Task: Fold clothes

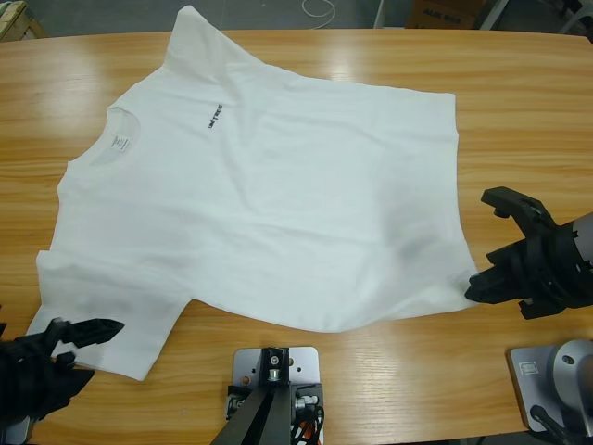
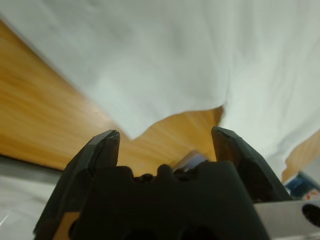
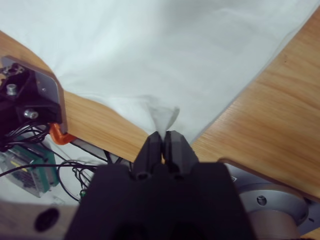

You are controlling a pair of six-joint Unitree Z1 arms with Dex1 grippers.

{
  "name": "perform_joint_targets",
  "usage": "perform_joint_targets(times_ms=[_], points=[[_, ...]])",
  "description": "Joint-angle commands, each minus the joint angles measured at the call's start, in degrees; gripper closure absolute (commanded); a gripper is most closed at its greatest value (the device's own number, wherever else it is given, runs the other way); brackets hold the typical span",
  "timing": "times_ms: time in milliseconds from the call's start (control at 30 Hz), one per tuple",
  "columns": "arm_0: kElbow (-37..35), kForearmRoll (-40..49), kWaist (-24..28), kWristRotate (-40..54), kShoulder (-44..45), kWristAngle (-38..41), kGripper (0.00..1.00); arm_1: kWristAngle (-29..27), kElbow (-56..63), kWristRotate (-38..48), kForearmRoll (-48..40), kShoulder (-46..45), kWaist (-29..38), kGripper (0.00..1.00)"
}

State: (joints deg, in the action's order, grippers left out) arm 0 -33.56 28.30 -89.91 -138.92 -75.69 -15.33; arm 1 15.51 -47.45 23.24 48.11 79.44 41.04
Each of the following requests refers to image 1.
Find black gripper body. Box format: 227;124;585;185
521;220;593;321
0;326;59;421

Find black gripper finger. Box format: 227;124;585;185
45;350;96;409
464;238;534;306
480;185;555;240
45;317;125;354

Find white t-shirt with black logo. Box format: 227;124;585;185
25;5;478;382

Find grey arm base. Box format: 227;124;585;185
506;339;593;437
0;414;34;444

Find brown cardboard box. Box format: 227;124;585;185
406;0;486;30

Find wooden pallet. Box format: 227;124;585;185
0;0;47;43

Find black base cable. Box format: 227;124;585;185
530;405;578;445

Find silver cable connector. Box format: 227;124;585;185
224;384;251;421
292;387;324;418

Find black bracket with silver roller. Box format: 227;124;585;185
259;346;292;389

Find white mount block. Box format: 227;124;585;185
231;345;324;445

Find black and orange cable bundle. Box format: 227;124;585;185
289;407;325;445

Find white floor cable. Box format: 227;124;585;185
300;0;337;29

